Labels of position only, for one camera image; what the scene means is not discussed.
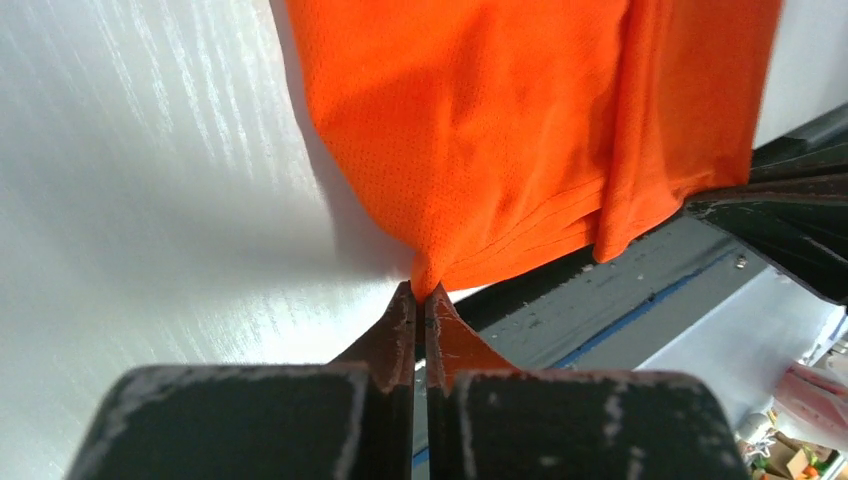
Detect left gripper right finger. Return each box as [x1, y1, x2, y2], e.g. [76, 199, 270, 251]
[423, 288, 750, 479]

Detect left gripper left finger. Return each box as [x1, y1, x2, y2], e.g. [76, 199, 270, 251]
[69, 282, 416, 479]

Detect orange t shirt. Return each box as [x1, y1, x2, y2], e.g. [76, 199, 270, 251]
[286, 1, 782, 299]

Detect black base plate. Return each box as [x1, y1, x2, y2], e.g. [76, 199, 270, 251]
[457, 102, 848, 333]

